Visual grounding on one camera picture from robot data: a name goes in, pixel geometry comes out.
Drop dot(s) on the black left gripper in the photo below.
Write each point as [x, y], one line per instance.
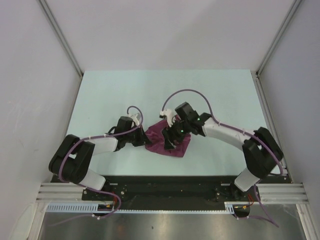
[143, 139]

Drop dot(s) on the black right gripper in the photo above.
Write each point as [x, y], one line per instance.
[169, 135]

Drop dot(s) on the purple cloth napkin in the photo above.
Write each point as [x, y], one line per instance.
[157, 145]

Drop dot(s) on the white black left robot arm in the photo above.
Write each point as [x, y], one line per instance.
[72, 159]

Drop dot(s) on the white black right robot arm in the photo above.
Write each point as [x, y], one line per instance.
[261, 151]

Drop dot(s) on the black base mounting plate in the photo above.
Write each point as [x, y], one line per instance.
[176, 192]

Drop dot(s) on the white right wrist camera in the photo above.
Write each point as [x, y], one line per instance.
[169, 115]

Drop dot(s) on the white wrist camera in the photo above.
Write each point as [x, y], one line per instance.
[136, 118]
[169, 115]

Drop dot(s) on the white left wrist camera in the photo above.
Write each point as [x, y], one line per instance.
[136, 118]

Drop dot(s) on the aluminium side rail right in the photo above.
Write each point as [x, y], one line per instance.
[265, 108]

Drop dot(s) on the light blue cable duct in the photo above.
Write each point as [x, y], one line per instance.
[99, 208]

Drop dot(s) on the aluminium frame post left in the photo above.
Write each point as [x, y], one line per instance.
[48, 13]

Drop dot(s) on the aluminium frame post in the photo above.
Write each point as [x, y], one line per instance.
[293, 9]
[48, 13]

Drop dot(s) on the aluminium frame post right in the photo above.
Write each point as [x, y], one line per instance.
[293, 9]

